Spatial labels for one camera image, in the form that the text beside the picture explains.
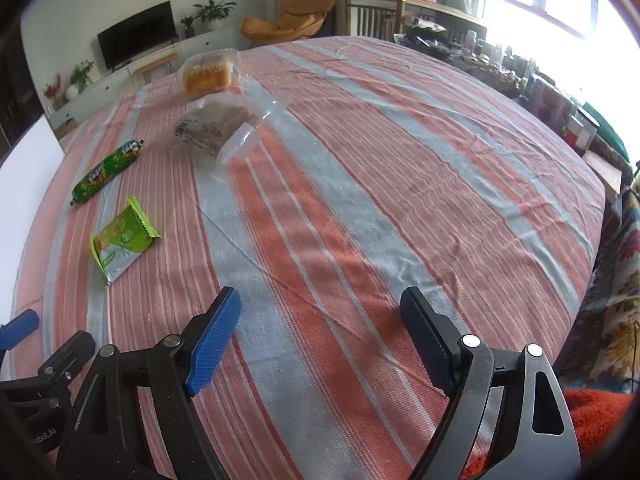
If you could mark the white board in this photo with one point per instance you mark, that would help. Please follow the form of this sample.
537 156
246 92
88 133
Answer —
25 200

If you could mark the floral patterned cloth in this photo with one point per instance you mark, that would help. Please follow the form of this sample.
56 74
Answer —
610 285

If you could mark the striped orange grey tablecloth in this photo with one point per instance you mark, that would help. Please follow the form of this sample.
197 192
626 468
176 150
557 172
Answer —
360 210

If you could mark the large green potted plant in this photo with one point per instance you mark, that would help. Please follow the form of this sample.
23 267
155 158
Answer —
214 12

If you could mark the green cracker packet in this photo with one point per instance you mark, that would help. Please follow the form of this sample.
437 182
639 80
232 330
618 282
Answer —
122 240

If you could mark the orange fluffy cloth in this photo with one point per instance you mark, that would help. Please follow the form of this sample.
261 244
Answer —
595 415

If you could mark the brown wafer packet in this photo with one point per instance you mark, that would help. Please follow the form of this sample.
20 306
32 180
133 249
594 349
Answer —
210 125

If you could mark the plant in white vase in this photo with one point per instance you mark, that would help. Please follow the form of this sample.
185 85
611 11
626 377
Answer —
79 80

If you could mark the small dark potted plant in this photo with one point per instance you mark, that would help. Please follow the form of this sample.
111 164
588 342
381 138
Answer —
187 25

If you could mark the white television cabinet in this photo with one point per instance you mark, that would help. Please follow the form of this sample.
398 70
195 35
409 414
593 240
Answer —
215 40

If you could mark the cardboard box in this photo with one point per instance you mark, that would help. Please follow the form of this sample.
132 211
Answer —
66 129

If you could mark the orange lounge chair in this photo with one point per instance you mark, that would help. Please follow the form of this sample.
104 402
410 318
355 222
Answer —
285 20

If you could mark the clear bag brown biscuits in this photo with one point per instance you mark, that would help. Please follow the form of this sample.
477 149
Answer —
245 142

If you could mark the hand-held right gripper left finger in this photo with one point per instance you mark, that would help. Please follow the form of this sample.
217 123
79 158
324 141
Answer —
212 345

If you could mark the small wooden hairpin table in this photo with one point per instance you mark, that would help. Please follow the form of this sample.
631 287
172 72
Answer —
155 60

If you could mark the wooden desk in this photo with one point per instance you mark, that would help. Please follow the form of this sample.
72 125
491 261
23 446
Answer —
435 10

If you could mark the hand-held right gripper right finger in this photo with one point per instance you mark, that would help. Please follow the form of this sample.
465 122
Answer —
430 345

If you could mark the green sausage stick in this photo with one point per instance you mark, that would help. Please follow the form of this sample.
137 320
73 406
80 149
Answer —
107 170

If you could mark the pile of clutter on sideboard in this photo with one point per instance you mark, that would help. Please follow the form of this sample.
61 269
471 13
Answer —
470 55

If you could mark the red flower arrangement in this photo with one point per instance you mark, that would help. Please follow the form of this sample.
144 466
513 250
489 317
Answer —
53 91

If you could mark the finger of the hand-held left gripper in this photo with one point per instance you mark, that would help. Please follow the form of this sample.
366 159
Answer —
20 327
60 365

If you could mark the black flat television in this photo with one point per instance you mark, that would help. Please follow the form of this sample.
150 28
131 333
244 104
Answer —
137 35

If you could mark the light wooden stool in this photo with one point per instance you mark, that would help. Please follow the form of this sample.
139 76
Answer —
602 170

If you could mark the red patterned box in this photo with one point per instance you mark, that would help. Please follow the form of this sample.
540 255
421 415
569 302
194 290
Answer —
550 102

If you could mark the dark glass cabinet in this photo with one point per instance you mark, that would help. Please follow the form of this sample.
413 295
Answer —
17 90

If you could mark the bread loaf in clear bag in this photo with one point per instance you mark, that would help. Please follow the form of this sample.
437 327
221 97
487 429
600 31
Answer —
207 77

